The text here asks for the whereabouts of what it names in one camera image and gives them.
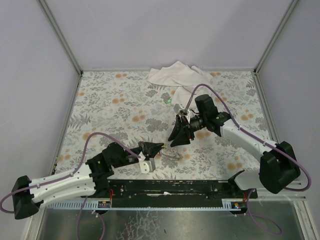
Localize white disc with keyrings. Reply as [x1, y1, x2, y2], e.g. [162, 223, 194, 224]
[161, 147, 183, 161]

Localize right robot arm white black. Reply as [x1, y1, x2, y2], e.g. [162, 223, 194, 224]
[168, 94, 301, 194]

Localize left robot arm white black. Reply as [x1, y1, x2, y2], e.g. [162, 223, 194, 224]
[12, 141, 165, 220]

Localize green tagged key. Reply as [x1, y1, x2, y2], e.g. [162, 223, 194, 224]
[165, 98, 172, 105]

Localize white crumpled cloth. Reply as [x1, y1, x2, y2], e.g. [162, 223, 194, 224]
[147, 61, 213, 107]

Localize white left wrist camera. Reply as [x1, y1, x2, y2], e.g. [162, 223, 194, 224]
[138, 152, 156, 174]

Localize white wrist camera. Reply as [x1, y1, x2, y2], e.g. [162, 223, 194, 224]
[173, 103, 190, 117]
[138, 152, 156, 174]

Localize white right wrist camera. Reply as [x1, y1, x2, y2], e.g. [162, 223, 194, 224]
[173, 103, 190, 117]

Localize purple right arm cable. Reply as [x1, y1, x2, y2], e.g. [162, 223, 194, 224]
[184, 83, 312, 192]

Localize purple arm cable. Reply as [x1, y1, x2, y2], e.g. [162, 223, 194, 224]
[0, 132, 143, 214]
[184, 83, 312, 192]

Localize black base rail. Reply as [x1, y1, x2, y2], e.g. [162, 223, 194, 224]
[89, 179, 250, 205]

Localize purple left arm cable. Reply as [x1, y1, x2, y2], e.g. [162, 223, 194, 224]
[0, 132, 143, 214]

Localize purple left floor cable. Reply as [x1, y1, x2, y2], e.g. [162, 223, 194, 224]
[76, 194, 106, 240]

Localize purple floor cable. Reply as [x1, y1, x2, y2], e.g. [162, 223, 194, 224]
[246, 191, 283, 237]
[76, 194, 106, 240]

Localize white slotted cable duct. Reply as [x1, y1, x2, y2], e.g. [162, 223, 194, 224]
[46, 199, 247, 212]

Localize purple right floor cable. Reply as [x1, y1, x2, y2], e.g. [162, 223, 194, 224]
[246, 191, 283, 237]

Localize grey aluminium corner post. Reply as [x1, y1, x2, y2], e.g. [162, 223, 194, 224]
[253, 0, 300, 76]

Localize grey left corner post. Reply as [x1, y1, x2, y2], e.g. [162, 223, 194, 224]
[36, 0, 83, 76]

